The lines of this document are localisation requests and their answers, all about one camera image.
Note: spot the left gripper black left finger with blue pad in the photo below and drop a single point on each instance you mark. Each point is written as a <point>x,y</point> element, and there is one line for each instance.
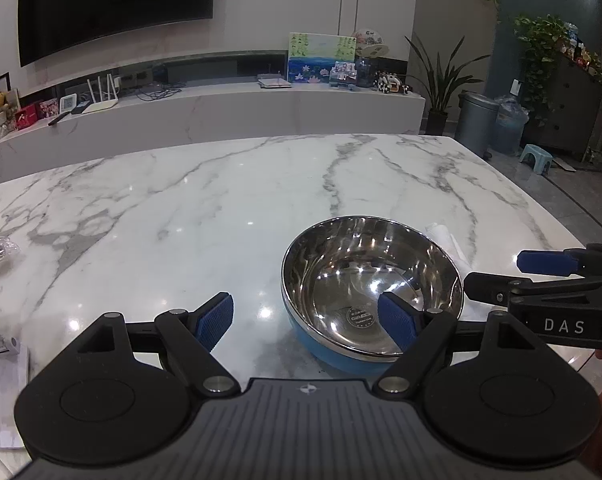
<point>188,339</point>

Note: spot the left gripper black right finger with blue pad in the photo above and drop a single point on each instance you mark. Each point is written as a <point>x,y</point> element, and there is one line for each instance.
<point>426,340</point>

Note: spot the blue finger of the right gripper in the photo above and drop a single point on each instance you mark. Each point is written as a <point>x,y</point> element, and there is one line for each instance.
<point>574,261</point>

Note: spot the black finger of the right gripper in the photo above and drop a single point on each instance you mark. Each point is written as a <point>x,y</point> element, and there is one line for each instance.
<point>507,291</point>

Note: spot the steel bowl blue outside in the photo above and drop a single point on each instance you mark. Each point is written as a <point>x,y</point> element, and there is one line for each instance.
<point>333,274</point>

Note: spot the small teal plastic stool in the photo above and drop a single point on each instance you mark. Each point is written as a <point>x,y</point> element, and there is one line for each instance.
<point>539,159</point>

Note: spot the dark grey cabinet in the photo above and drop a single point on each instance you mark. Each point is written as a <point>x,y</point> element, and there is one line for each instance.
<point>574,99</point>

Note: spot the blue water jug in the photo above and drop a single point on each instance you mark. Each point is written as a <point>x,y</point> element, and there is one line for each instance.
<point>510,122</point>

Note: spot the grey metal trash can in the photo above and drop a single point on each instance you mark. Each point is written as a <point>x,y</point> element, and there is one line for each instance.
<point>476,121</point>

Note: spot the white paper at left edge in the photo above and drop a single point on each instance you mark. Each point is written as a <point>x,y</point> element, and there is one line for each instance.
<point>13,379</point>

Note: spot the potted long-leaf plant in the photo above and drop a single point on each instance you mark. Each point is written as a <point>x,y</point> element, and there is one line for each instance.
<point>441,81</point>

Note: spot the leafy green climbing plant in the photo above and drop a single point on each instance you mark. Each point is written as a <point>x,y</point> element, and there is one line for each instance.
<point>540,52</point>

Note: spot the toy figures on bench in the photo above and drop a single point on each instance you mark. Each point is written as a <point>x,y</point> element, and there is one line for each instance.
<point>389,83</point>

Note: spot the white wifi router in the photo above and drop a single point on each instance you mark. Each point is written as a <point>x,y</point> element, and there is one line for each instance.
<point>103,95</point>

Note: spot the black remote control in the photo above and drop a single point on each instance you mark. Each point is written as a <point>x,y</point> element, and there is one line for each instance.
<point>59,118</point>

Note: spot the small white thermometer display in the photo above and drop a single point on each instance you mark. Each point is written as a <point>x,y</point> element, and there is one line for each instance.
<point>68,103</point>

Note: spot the red gift box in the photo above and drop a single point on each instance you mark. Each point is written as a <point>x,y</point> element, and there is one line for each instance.
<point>27,116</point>

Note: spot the round painted fan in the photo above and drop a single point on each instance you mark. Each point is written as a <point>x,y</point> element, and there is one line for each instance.
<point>369,44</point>

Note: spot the lotus pond painting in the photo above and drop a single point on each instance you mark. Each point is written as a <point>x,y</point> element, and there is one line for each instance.
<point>312,56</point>

